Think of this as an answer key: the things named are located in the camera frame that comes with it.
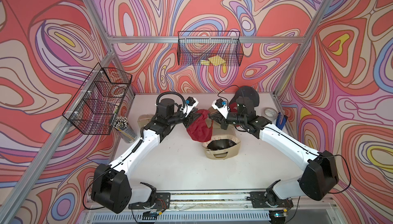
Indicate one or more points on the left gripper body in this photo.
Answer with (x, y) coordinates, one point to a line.
(186, 121)

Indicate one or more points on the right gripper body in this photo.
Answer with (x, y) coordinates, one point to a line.
(233, 118)

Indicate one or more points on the beige cap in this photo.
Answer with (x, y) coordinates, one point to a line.
(222, 147)
(217, 130)
(144, 119)

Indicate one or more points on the dark red cap front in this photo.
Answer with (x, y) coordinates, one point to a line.
(201, 129)

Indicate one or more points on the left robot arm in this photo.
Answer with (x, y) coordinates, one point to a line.
(112, 187)

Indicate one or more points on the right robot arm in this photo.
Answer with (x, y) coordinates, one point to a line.
(319, 168)

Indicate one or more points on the red Colorado cap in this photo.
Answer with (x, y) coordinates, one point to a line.
(233, 107)

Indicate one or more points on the grey Colorado cap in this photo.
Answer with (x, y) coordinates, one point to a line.
(249, 92)

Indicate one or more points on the clear tape roll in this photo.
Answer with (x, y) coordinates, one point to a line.
(270, 113)

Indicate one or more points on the cup of pencils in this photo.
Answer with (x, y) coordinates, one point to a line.
(121, 124)

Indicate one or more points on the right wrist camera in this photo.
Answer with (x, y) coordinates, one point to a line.
(221, 106)

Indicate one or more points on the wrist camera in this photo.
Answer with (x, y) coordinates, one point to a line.
(190, 104)
(221, 106)

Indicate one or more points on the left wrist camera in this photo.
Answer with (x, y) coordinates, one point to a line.
(190, 104)

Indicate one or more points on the black wire basket back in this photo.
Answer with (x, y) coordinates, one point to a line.
(194, 46)

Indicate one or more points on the black wire basket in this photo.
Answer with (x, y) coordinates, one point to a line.
(194, 46)
(95, 106)

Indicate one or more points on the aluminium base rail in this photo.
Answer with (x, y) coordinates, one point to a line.
(220, 207)

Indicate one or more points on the black wire basket left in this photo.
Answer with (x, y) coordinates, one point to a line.
(95, 106)

